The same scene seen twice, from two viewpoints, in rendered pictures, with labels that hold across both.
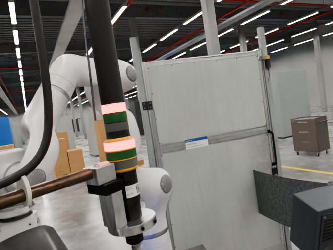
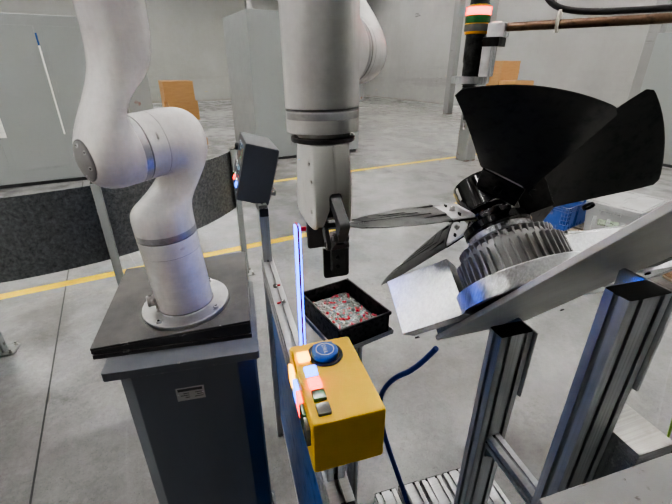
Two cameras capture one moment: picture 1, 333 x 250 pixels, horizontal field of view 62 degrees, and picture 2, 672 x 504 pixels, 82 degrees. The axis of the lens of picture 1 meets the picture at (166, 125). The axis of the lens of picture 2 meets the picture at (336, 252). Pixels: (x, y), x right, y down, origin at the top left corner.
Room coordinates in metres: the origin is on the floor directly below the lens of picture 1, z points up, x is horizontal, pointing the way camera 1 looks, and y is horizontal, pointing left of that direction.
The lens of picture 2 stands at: (0.68, 0.88, 1.47)
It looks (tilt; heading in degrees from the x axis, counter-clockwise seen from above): 25 degrees down; 268
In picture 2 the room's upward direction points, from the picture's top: straight up
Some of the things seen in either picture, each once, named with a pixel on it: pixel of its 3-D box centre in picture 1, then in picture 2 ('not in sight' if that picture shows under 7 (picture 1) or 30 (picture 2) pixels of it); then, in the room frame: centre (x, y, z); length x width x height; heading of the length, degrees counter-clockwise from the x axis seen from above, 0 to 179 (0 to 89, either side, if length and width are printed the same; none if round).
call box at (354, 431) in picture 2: not in sight; (333, 400); (0.66, 0.45, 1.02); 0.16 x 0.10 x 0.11; 104
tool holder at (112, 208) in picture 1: (122, 194); (478, 54); (0.38, 0.08, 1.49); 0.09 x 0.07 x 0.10; 139
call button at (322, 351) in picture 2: not in sight; (324, 352); (0.67, 0.40, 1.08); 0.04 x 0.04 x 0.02
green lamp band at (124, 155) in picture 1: (121, 153); (477, 20); (0.39, 0.07, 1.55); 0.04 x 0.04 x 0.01
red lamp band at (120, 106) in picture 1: (113, 108); not in sight; (0.39, 0.07, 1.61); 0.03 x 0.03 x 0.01
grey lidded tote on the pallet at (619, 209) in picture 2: not in sight; (622, 218); (-1.88, -2.15, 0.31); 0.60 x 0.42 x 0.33; 33
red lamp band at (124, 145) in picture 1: (119, 144); (478, 11); (0.39, 0.07, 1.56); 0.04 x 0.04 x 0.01
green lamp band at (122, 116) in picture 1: (115, 117); not in sight; (0.39, 0.07, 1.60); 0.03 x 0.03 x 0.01
